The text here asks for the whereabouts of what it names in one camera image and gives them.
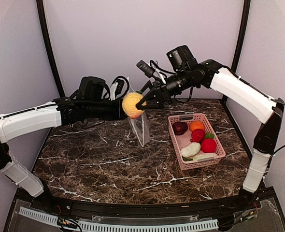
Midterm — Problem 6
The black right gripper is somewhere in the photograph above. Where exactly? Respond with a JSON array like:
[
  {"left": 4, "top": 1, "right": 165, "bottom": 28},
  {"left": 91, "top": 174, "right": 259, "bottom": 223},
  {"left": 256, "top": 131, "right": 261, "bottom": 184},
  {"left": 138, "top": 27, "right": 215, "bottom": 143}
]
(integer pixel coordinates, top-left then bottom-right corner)
[{"left": 135, "top": 68, "right": 194, "bottom": 108}]

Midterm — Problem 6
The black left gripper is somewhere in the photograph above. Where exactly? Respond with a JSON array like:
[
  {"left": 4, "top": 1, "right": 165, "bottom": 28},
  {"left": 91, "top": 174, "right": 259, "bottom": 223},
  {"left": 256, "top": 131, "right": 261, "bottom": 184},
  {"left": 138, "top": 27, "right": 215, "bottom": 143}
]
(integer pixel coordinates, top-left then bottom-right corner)
[{"left": 85, "top": 98, "right": 137, "bottom": 120}]

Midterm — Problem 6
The yellow toy pear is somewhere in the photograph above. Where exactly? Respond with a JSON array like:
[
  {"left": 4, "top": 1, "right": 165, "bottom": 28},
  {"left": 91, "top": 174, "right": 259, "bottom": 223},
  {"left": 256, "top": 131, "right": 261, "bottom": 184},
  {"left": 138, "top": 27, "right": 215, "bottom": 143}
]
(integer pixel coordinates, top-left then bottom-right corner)
[{"left": 122, "top": 92, "right": 144, "bottom": 119}]

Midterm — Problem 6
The clear zip top bag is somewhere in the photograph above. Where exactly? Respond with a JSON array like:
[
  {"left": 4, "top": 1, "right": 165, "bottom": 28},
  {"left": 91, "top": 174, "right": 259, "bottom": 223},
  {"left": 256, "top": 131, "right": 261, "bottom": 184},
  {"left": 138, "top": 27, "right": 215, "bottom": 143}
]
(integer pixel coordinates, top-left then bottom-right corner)
[{"left": 126, "top": 77, "right": 150, "bottom": 147}]

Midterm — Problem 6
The dark purple toy onion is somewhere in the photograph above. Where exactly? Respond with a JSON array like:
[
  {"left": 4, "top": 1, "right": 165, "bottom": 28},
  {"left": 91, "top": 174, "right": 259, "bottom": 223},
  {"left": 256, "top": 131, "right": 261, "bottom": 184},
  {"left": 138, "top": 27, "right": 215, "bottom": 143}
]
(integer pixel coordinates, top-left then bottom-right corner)
[{"left": 172, "top": 121, "right": 188, "bottom": 136}]

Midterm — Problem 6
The red toy pomegranate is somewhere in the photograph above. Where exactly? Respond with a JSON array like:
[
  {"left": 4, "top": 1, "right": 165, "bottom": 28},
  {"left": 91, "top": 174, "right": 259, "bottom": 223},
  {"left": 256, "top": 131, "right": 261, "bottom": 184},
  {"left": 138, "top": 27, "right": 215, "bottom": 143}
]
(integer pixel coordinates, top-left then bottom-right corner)
[{"left": 191, "top": 129, "right": 205, "bottom": 143}]

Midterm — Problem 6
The red toy tomato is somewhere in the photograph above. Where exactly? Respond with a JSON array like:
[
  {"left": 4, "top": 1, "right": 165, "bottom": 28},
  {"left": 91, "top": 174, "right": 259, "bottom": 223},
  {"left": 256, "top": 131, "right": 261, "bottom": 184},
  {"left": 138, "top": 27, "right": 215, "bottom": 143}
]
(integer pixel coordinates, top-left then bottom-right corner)
[{"left": 201, "top": 139, "right": 217, "bottom": 153}]

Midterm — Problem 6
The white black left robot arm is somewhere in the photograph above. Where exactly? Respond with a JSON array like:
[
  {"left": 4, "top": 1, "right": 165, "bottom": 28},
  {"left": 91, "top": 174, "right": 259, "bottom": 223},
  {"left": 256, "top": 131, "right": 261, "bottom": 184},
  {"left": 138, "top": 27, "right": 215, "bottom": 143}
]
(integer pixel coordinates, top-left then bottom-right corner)
[{"left": 0, "top": 97, "right": 127, "bottom": 211}]

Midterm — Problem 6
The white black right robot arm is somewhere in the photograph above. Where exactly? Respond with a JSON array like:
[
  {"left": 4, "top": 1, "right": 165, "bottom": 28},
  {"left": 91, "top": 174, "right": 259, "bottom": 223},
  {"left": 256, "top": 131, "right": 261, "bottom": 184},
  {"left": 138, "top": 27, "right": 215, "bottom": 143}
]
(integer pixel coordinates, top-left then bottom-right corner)
[{"left": 136, "top": 58, "right": 284, "bottom": 210}]

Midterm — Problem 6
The orange toy fruit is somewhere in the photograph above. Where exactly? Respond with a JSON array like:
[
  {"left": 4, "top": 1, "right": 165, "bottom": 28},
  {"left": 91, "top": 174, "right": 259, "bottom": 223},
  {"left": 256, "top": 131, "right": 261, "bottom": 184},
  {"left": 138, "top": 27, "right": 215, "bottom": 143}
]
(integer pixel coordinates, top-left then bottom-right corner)
[{"left": 189, "top": 121, "right": 205, "bottom": 132}]

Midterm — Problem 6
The pink perforated plastic basket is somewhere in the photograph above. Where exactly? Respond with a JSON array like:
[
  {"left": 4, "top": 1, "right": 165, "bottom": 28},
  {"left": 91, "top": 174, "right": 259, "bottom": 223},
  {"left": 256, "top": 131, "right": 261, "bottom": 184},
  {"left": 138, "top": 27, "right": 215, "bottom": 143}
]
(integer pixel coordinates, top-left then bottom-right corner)
[{"left": 168, "top": 114, "right": 226, "bottom": 170}]

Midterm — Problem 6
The white toy radish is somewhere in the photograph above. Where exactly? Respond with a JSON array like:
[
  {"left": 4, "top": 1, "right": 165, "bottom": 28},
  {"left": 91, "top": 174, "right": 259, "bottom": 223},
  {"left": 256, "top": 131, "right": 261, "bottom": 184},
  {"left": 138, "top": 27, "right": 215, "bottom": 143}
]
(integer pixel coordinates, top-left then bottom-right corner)
[{"left": 180, "top": 142, "right": 201, "bottom": 158}]

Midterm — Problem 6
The green toy leaf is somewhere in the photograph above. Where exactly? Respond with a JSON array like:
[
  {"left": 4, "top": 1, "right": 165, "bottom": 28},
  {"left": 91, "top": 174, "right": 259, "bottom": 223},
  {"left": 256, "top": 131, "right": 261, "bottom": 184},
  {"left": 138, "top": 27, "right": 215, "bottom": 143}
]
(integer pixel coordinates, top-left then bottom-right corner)
[{"left": 204, "top": 133, "right": 215, "bottom": 139}]

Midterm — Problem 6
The pale green toy cabbage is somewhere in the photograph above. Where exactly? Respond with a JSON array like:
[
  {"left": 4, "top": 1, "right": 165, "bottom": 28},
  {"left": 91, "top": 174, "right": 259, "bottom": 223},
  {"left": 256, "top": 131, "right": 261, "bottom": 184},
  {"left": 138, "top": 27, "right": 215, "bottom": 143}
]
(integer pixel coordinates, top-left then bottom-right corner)
[{"left": 193, "top": 153, "right": 217, "bottom": 161}]

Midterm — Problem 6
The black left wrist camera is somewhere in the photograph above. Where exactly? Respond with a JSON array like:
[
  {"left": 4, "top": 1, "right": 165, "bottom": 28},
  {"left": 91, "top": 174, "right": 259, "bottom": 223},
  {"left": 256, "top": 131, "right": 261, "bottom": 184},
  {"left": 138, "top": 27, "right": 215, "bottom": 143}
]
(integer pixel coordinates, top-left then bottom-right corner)
[{"left": 77, "top": 76, "right": 108, "bottom": 102}]

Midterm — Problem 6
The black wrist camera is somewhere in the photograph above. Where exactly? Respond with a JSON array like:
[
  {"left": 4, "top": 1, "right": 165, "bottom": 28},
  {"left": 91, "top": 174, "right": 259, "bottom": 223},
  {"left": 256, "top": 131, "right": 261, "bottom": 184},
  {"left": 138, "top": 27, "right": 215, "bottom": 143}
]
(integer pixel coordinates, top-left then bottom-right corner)
[
  {"left": 77, "top": 76, "right": 108, "bottom": 102},
  {"left": 166, "top": 45, "right": 198, "bottom": 73}
]

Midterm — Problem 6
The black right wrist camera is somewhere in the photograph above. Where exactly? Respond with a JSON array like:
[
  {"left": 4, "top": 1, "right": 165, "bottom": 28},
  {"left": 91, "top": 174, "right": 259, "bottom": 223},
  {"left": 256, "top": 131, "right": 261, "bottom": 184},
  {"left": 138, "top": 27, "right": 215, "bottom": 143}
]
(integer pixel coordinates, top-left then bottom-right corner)
[{"left": 166, "top": 45, "right": 198, "bottom": 73}]

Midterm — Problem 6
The black left frame post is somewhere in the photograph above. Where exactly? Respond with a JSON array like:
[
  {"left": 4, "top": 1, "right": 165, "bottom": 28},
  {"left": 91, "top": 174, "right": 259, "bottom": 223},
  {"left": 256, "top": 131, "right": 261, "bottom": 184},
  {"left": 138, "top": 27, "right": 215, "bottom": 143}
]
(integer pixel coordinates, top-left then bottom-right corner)
[{"left": 36, "top": 0, "right": 65, "bottom": 97}]

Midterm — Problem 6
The black frame post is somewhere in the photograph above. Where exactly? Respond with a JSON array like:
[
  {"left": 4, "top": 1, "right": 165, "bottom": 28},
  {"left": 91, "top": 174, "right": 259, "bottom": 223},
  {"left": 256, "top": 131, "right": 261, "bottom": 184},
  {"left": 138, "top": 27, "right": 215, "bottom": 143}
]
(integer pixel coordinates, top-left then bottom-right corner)
[
  {"left": 36, "top": 0, "right": 65, "bottom": 97},
  {"left": 231, "top": 0, "right": 251, "bottom": 72}
]

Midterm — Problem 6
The grey slotted cable duct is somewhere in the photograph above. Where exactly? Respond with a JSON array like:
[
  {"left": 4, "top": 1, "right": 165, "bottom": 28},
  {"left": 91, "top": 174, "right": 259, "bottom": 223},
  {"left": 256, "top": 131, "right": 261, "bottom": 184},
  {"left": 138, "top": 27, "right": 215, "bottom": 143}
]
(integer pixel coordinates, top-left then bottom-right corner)
[{"left": 18, "top": 207, "right": 218, "bottom": 232}]

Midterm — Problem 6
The black right frame post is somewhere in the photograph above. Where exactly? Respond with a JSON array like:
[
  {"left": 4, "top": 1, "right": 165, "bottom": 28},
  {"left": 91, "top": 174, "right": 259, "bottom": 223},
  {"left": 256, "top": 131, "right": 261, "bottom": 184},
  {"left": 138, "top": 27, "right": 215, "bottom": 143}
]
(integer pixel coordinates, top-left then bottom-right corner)
[{"left": 231, "top": 0, "right": 251, "bottom": 72}]

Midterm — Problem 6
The black front mounting rail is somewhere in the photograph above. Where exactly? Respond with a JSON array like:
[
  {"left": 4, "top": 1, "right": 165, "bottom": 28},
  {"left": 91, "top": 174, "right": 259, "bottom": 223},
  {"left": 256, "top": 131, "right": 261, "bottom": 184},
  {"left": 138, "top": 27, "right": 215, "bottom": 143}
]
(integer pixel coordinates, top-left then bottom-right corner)
[{"left": 14, "top": 187, "right": 281, "bottom": 223}]

